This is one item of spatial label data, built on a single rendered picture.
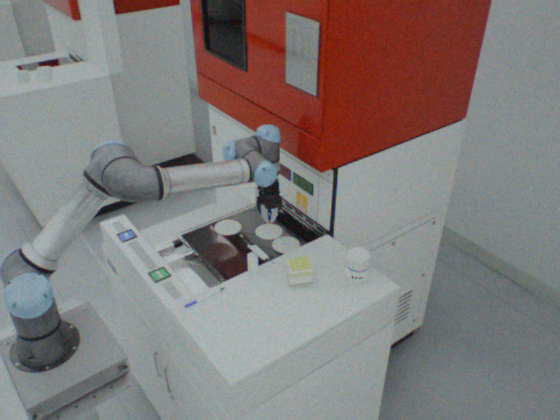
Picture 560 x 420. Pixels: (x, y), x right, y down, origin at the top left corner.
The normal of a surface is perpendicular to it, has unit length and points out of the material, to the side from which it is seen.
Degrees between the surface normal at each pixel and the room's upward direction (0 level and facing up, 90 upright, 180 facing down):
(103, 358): 2
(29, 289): 9
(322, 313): 0
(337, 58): 90
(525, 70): 90
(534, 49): 90
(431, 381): 0
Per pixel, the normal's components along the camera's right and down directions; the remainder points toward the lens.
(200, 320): 0.00, -0.83
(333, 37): 0.59, 0.45
